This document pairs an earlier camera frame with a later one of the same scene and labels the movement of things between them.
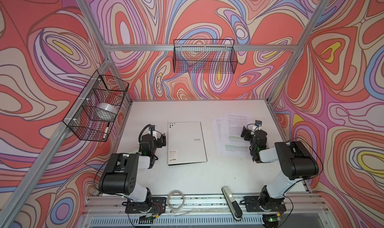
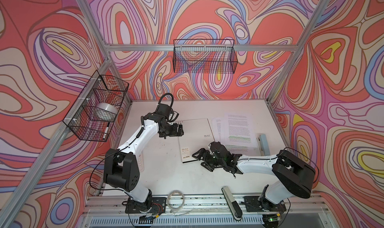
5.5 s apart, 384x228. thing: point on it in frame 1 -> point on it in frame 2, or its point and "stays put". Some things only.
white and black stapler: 232,203 stays put
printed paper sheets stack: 227,133 stays put
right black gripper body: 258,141 -> 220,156
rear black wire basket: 204,56 stays put
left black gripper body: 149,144 -> 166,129
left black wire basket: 93,115 stays put
